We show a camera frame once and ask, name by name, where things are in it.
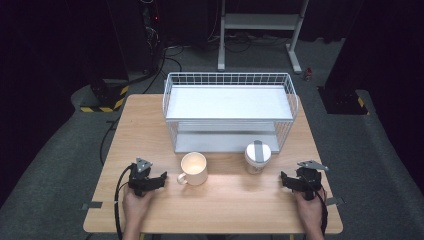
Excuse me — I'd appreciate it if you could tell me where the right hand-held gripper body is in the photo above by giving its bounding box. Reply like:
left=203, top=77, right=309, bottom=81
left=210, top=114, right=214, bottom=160
left=294, top=160, right=330, bottom=202

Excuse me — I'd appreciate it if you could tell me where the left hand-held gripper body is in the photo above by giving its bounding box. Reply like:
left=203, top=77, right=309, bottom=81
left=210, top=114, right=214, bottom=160
left=127, top=157, right=155, bottom=198

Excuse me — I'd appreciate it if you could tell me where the cream ceramic mug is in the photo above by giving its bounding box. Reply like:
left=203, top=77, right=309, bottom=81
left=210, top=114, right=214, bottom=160
left=176, top=151, right=209, bottom=187

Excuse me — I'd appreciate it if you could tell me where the white tumbler with grey lid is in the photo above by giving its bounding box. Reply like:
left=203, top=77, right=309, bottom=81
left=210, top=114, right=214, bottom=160
left=243, top=139, right=273, bottom=176

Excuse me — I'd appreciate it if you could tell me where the person's left hand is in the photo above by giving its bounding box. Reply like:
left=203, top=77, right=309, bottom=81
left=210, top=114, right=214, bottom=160
left=122, top=185, right=156, bottom=224

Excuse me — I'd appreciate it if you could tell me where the person's right hand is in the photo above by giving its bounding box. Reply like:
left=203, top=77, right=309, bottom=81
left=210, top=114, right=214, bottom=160
left=292, top=187, right=328, bottom=232

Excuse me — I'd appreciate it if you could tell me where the grey tape strip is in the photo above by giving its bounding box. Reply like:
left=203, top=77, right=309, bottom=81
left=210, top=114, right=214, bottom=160
left=81, top=201, right=104, bottom=211
left=325, top=196, right=346, bottom=206

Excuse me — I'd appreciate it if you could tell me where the black base with yellow stripes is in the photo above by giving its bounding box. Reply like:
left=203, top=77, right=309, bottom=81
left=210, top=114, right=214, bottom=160
left=79, top=77, right=130, bottom=114
left=317, top=85, right=371, bottom=116

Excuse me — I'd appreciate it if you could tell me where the black equipment tower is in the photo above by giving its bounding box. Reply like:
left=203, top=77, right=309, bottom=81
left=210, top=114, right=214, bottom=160
left=137, top=0, right=167, bottom=75

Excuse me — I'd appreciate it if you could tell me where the grey metal stand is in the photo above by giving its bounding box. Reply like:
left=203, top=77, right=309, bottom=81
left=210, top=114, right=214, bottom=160
left=216, top=0, right=310, bottom=75

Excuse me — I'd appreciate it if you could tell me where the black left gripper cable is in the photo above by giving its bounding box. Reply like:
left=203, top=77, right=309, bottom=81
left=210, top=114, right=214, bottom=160
left=113, top=164, right=135, bottom=240

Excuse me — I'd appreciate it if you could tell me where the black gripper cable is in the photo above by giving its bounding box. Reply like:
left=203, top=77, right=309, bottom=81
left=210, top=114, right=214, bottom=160
left=113, top=164, right=135, bottom=240
left=309, top=182, right=330, bottom=236

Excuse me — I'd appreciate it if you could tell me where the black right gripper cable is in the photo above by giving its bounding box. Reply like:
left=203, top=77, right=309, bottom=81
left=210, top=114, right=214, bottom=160
left=309, top=182, right=330, bottom=236

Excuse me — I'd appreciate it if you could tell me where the black floor cable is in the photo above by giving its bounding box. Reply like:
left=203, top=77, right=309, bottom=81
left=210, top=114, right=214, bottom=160
left=99, top=117, right=122, bottom=166
left=142, top=45, right=184, bottom=95

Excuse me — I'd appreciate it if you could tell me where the bundle of black floor cables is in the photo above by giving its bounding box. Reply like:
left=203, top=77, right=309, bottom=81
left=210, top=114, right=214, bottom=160
left=205, top=30, right=292, bottom=55

